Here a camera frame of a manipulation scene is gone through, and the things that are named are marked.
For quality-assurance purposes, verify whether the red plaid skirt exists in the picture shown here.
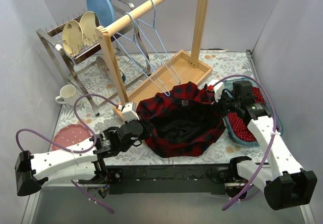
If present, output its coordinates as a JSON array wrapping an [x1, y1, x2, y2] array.
[[136, 82, 226, 158]]

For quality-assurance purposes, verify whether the light blue wire hanger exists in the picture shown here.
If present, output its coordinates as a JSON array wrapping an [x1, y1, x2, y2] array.
[[149, 0, 181, 84]]

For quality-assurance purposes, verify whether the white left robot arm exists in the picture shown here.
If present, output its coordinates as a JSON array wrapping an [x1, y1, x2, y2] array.
[[14, 120, 153, 196]]

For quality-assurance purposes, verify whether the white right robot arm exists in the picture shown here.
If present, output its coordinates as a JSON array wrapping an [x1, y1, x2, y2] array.
[[207, 79, 317, 210]]

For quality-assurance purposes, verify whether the teal plastic tray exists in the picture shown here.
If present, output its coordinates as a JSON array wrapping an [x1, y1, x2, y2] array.
[[223, 78, 284, 146]]

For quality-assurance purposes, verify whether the red polka dot cloth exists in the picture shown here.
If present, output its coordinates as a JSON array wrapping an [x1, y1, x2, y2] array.
[[227, 87, 266, 142]]

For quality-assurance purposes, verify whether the teal cup under rack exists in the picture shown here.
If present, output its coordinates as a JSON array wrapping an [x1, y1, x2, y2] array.
[[119, 69, 126, 82]]

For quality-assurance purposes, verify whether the wooden clothes rack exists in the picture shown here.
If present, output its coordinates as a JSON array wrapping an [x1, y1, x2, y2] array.
[[96, 0, 212, 121]]

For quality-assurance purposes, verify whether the floral table mat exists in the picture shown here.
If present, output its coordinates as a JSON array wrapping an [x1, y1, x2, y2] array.
[[49, 51, 276, 165]]

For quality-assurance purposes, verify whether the pink dotted plate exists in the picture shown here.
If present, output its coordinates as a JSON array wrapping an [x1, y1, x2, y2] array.
[[53, 124, 92, 147]]

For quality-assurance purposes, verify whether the white mug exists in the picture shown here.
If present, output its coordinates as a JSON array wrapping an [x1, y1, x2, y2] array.
[[55, 84, 81, 106]]

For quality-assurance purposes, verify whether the patterned bowl under rack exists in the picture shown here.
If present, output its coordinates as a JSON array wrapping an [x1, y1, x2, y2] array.
[[96, 56, 110, 76]]

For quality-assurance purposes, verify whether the cream plate front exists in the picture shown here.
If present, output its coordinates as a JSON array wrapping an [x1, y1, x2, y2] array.
[[62, 20, 83, 57]]

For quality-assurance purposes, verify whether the cream plate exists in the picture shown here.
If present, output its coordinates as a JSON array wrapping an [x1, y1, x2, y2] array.
[[79, 11, 99, 46], [62, 20, 83, 57]]

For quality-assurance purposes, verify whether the cream plate rear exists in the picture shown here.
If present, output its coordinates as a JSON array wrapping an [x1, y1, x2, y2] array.
[[79, 11, 99, 46]]

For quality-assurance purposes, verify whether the metal dish rack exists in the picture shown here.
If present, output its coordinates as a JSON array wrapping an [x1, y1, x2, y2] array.
[[36, 0, 151, 116]]

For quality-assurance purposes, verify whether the blue plate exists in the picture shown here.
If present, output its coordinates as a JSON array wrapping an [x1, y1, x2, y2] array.
[[86, 0, 116, 27]]

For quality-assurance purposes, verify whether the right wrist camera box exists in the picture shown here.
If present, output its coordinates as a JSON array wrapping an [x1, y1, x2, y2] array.
[[207, 79, 225, 101]]

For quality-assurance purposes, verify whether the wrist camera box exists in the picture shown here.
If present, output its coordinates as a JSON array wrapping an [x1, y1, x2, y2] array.
[[207, 79, 225, 101], [121, 101, 139, 122]]

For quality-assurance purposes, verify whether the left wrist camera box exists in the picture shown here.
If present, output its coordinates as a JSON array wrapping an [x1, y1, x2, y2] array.
[[121, 101, 139, 122]]

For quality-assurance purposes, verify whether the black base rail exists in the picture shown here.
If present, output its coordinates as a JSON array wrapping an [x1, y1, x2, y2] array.
[[78, 163, 247, 196]]

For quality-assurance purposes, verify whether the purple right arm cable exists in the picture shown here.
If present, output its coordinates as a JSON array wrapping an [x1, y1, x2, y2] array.
[[210, 74, 278, 211]]

